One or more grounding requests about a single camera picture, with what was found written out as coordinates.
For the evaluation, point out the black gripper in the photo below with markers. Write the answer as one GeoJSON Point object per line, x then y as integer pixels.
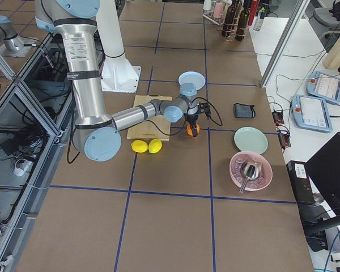
{"type": "Point", "coordinates": [192, 117]}

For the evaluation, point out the orange mandarin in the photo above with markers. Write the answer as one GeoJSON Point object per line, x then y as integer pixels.
{"type": "Point", "coordinates": [192, 130]}

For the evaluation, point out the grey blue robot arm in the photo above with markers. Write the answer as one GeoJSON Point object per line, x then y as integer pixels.
{"type": "Point", "coordinates": [97, 63]}

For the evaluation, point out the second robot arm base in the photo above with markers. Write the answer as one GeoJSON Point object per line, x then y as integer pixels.
{"type": "Point", "coordinates": [11, 43]}

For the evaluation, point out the light blue plate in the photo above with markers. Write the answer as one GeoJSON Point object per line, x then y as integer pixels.
{"type": "Point", "coordinates": [192, 77]}

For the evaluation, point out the light green plate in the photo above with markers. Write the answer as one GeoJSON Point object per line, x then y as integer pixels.
{"type": "Point", "coordinates": [251, 139]}

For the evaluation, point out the bamboo cutting board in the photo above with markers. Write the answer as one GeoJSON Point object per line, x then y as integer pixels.
{"type": "Point", "coordinates": [159, 129]}

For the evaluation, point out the yellow lemon near board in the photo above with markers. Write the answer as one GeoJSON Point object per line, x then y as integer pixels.
{"type": "Point", "coordinates": [154, 146]}

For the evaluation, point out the folded grey cloth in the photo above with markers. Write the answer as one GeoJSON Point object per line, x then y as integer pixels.
{"type": "Point", "coordinates": [244, 111]}

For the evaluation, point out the yellow lemon outer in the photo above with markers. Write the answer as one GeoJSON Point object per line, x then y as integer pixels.
{"type": "Point", "coordinates": [139, 146]}

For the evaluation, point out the metal scoop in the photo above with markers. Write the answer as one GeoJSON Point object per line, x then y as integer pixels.
{"type": "Point", "coordinates": [250, 170]}

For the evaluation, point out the black power strip far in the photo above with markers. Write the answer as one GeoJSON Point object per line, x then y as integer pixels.
{"type": "Point", "coordinates": [278, 117]}

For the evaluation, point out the black power strip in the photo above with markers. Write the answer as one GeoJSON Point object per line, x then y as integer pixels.
{"type": "Point", "coordinates": [278, 117]}
{"type": "Point", "coordinates": [283, 136]}

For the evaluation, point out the pink bowl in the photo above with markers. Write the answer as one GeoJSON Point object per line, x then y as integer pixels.
{"type": "Point", "coordinates": [253, 185]}

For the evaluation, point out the black power strip near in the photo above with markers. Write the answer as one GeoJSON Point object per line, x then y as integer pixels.
{"type": "Point", "coordinates": [283, 136]}

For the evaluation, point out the dark wine bottle lower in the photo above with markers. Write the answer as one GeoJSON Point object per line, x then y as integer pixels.
{"type": "Point", "coordinates": [230, 16]}

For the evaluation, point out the dark wine bottle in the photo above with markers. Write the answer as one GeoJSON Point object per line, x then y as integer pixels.
{"type": "Point", "coordinates": [230, 16]}
{"type": "Point", "coordinates": [243, 21]}

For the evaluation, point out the black computer box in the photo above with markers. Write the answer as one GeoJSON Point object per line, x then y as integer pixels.
{"type": "Point", "coordinates": [300, 182]}

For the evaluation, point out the teach pendant near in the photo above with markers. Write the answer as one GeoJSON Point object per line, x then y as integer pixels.
{"type": "Point", "coordinates": [311, 113]}

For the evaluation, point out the teach pendant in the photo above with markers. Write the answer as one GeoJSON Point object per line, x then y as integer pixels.
{"type": "Point", "coordinates": [324, 86]}
{"type": "Point", "coordinates": [311, 113]}

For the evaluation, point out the dark wine bottle upper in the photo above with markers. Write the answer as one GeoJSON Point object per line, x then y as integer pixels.
{"type": "Point", "coordinates": [243, 21]}

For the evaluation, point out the pink cup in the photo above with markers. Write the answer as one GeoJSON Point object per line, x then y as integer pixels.
{"type": "Point", "coordinates": [218, 10]}

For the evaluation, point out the clear water bottle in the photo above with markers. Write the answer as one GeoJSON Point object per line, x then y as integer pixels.
{"type": "Point", "coordinates": [260, 19]}

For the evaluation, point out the teach pendant far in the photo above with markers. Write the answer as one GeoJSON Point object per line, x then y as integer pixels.
{"type": "Point", "coordinates": [324, 86]}

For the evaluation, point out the red bottle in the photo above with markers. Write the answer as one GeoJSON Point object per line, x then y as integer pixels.
{"type": "Point", "coordinates": [252, 11]}

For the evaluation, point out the black monitor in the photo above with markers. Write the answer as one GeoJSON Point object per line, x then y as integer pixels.
{"type": "Point", "coordinates": [324, 170]}

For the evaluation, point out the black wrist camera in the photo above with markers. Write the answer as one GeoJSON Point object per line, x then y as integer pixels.
{"type": "Point", "coordinates": [204, 108]}

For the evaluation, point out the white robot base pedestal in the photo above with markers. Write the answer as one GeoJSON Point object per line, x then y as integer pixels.
{"type": "Point", "coordinates": [118, 75]}

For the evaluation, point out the copper wire bottle rack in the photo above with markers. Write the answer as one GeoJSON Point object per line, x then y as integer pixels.
{"type": "Point", "coordinates": [232, 35]}

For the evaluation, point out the aluminium frame post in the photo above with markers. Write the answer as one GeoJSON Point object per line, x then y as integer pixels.
{"type": "Point", "coordinates": [287, 33]}

